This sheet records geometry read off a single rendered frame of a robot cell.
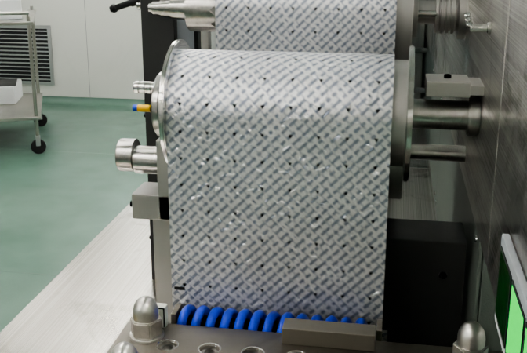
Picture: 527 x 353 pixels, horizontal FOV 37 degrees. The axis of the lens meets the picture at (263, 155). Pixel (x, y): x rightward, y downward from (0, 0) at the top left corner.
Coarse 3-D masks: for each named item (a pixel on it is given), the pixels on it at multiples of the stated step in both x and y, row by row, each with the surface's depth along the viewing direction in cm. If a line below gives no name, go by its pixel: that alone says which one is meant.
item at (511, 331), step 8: (512, 288) 52; (512, 296) 52; (512, 304) 52; (512, 312) 51; (520, 312) 49; (512, 320) 51; (520, 320) 48; (512, 328) 51; (520, 328) 48; (512, 336) 51; (520, 336) 48; (512, 344) 51; (520, 344) 48; (512, 352) 51
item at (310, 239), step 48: (192, 192) 84; (240, 192) 83; (288, 192) 82; (336, 192) 81; (384, 192) 80; (192, 240) 85; (240, 240) 84; (288, 240) 83; (336, 240) 83; (384, 240) 82; (192, 288) 87; (240, 288) 86; (288, 288) 85; (336, 288) 84
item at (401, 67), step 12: (396, 60) 82; (408, 60) 82; (396, 72) 80; (408, 72) 80; (396, 84) 79; (408, 84) 79; (396, 96) 79; (396, 108) 78; (396, 120) 79; (396, 132) 79; (396, 144) 80; (396, 156) 81
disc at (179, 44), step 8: (176, 40) 85; (176, 48) 85; (184, 48) 88; (168, 56) 82; (168, 64) 82; (168, 72) 82; (160, 88) 81; (160, 96) 81; (160, 104) 81; (160, 112) 81; (160, 120) 81; (160, 128) 81; (160, 136) 82
